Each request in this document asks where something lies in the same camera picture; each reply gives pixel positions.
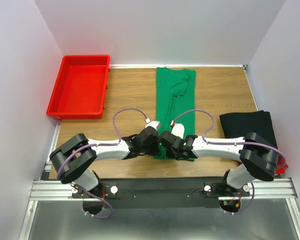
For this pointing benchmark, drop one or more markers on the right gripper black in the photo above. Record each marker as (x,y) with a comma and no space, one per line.
(169,154)

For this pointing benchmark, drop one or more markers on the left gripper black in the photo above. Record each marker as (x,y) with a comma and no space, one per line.
(156,150)

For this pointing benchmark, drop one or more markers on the green polo shirt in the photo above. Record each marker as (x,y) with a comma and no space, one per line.
(175,94)

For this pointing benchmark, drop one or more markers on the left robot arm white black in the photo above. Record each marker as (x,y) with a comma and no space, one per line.
(72,159)

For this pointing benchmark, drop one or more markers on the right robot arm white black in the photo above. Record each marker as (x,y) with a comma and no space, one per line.
(258,160)

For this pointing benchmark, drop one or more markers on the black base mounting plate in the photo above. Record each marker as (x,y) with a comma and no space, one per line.
(149,193)

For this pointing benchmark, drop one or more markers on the black folded t shirt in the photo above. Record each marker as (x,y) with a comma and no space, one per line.
(236,125)

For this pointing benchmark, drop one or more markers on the red plastic bin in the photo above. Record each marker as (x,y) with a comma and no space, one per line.
(80,88)

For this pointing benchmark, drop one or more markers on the red folded t shirt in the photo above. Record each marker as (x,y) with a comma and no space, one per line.
(280,169)

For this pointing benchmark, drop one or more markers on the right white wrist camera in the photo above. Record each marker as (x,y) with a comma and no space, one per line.
(177,129)

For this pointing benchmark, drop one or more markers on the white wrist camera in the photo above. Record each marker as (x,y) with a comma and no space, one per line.
(154,124)
(177,129)

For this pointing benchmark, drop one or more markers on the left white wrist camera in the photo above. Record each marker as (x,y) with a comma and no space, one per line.
(154,124)

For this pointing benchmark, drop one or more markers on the aluminium frame rail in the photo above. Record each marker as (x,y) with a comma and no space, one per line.
(273,213)

